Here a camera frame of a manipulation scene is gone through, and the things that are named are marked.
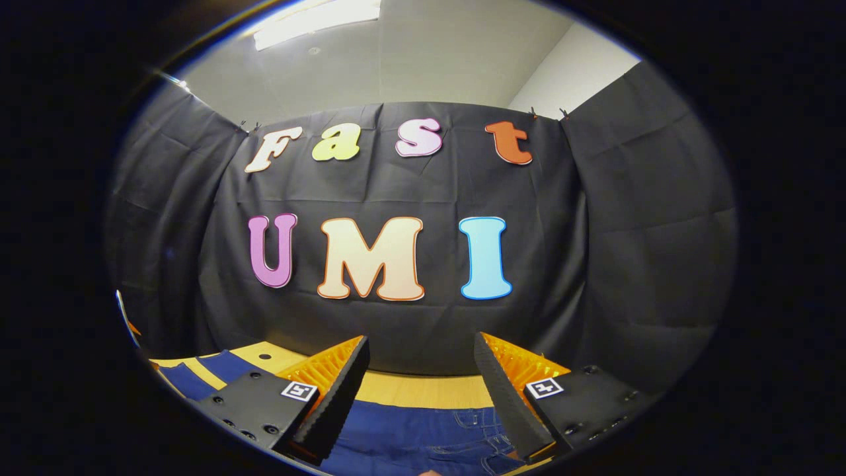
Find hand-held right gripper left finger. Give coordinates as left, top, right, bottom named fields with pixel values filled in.
left=187, top=335, right=371, bottom=465

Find blue denim jeans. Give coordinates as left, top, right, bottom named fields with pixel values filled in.
left=159, top=350, right=529, bottom=476

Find black backdrop cloth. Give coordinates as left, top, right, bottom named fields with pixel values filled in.
left=106, top=59, right=738, bottom=397

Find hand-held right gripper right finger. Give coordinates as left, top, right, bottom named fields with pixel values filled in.
left=473, top=332, right=655, bottom=463

